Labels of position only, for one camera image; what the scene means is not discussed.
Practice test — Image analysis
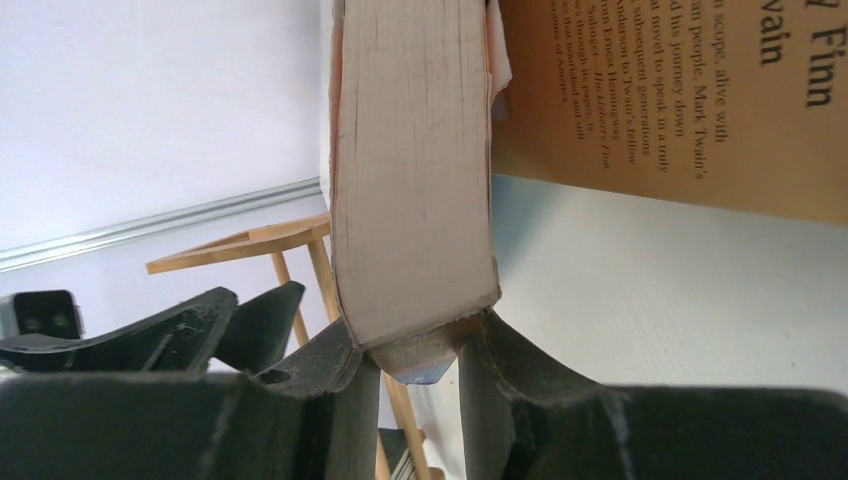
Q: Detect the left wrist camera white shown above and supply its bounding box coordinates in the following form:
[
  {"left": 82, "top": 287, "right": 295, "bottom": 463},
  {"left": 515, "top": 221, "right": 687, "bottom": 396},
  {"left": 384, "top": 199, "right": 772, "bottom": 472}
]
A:
[{"left": 1, "top": 290, "right": 83, "bottom": 339}]

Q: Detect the wooden book rack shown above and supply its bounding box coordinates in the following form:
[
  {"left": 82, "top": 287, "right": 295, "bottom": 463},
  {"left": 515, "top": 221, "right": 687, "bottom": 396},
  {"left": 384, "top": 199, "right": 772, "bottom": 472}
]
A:
[{"left": 145, "top": 213, "right": 446, "bottom": 480}]

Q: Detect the blue Jane Eyre book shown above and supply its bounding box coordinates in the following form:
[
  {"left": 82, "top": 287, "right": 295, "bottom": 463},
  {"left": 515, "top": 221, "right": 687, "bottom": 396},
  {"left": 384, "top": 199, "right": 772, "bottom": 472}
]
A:
[{"left": 320, "top": 1, "right": 512, "bottom": 385}]

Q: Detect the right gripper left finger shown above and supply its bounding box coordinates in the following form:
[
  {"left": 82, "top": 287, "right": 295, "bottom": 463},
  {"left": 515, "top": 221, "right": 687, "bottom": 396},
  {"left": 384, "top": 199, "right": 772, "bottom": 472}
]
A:
[{"left": 1, "top": 322, "right": 380, "bottom": 479}]

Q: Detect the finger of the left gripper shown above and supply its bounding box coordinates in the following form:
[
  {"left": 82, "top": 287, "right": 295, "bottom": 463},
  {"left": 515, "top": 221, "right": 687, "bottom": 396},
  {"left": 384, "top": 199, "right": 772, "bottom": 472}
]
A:
[
  {"left": 214, "top": 281, "right": 305, "bottom": 375},
  {"left": 1, "top": 287, "right": 238, "bottom": 373}
]

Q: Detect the orange booklet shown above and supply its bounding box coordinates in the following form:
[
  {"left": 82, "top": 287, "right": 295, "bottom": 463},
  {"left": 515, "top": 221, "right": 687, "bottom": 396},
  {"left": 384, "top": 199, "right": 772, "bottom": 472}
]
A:
[{"left": 493, "top": 0, "right": 847, "bottom": 225}]

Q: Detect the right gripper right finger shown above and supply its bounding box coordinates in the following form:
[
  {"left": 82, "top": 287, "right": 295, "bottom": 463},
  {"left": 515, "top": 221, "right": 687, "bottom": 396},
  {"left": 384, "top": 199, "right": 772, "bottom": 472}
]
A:
[{"left": 459, "top": 310, "right": 847, "bottom": 479}]

